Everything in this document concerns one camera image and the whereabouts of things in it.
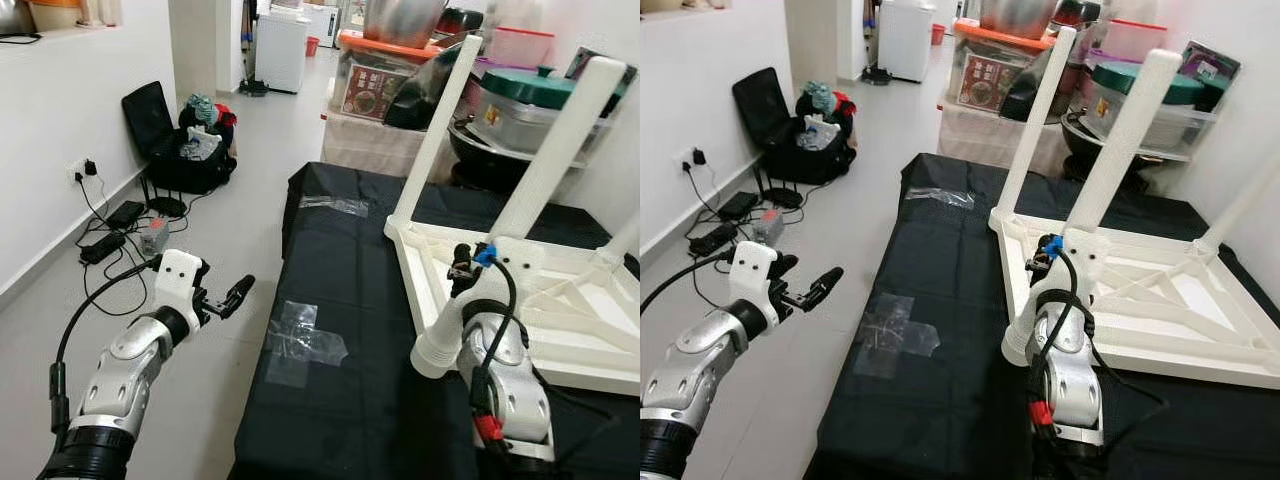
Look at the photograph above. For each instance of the teal plush toy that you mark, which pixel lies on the teal plush toy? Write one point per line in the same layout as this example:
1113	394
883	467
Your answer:
200	108
820	97

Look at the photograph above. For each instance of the red soft item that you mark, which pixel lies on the red soft item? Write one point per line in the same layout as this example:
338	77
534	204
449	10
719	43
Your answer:
846	103
226	113

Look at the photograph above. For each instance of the black countertop appliance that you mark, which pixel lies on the black countertop appliance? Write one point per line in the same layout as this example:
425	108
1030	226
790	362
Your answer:
12	20

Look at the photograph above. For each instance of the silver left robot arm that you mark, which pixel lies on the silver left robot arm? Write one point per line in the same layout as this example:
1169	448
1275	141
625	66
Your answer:
700	360
125	370

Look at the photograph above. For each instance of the black floor cloth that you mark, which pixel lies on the black floor cloth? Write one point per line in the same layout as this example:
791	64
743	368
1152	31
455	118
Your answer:
340	280
930	270

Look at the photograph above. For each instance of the wall socket with plug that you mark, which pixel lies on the wall socket with plug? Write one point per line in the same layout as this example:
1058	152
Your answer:
86	168
696	158

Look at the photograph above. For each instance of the clear tape strip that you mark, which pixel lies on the clear tape strip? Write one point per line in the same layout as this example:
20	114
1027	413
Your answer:
335	205
940	197

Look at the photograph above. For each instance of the printed cardboard box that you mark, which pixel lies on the printed cardboard box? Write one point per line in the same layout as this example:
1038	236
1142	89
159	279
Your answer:
1210	70
622	72

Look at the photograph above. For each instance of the pink plastic container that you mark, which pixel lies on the pink plastic container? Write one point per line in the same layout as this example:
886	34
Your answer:
522	47
1135	38

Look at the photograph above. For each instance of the metal pot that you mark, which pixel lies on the metal pot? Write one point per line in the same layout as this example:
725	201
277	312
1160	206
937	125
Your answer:
1018	12
402	20

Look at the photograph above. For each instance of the green pot with lid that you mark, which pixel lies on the green pot with lid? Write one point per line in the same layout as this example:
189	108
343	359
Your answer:
1190	88
525	88

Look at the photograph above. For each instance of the clear tape cross patch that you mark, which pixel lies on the clear tape cross patch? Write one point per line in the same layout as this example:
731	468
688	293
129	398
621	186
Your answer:
895	335
300	345

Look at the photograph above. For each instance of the small red bin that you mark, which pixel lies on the small red bin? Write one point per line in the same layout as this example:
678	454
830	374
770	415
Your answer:
938	33
312	45

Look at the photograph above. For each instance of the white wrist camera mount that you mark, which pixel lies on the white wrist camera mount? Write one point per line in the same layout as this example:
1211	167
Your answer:
1085	250
520	258
755	270
180	280

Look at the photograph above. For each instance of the beige cloth-covered stand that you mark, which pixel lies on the beige cloth-covered stand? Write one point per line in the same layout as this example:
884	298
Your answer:
370	145
985	140

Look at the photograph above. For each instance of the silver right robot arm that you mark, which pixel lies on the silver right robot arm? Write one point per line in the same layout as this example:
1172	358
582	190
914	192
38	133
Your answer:
505	375
1065	370

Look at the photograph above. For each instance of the black round stand base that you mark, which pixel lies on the black round stand base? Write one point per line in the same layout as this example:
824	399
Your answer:
166	207
782	197

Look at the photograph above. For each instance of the black power adapter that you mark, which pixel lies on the black power adapter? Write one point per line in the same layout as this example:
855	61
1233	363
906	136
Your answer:
738	205
102	247
712	240
126	213

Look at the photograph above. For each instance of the black glossy bag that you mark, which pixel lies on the black glossy bag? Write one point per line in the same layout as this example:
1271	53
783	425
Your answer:
415	105
1025	95

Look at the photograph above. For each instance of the clear plastic container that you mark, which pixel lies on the clear plastic container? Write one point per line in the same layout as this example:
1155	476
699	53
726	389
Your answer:
515	125
1180	125

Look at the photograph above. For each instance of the grey power box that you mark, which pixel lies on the grey power box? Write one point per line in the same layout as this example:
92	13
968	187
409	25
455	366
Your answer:
154	236
768	226

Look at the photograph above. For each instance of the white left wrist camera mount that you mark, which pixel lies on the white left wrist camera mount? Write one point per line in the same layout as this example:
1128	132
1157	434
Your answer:
180	280
755	270

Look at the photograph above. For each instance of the white cup stack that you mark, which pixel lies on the white cup stack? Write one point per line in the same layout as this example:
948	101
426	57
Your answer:
100	10

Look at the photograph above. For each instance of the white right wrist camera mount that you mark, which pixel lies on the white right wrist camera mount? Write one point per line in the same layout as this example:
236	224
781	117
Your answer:
1085	250
520	258

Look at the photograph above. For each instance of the white appliance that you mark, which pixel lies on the white appliance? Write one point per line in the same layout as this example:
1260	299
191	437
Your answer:
281	50
905	40

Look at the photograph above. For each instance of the beige tub orange lid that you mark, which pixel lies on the beige tub orange lid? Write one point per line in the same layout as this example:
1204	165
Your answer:
55	14
665	5

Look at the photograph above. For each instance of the black open bag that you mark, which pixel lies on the black open bag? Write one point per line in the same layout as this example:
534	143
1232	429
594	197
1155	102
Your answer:
760	100
150	115

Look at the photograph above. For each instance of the orange-lidded storage box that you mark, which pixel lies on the orange-lidded storage box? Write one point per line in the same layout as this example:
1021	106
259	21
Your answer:
985	82
370	92

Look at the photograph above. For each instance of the white plastic packet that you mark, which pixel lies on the white plastic packet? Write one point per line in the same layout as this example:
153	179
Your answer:
200	145
820	135

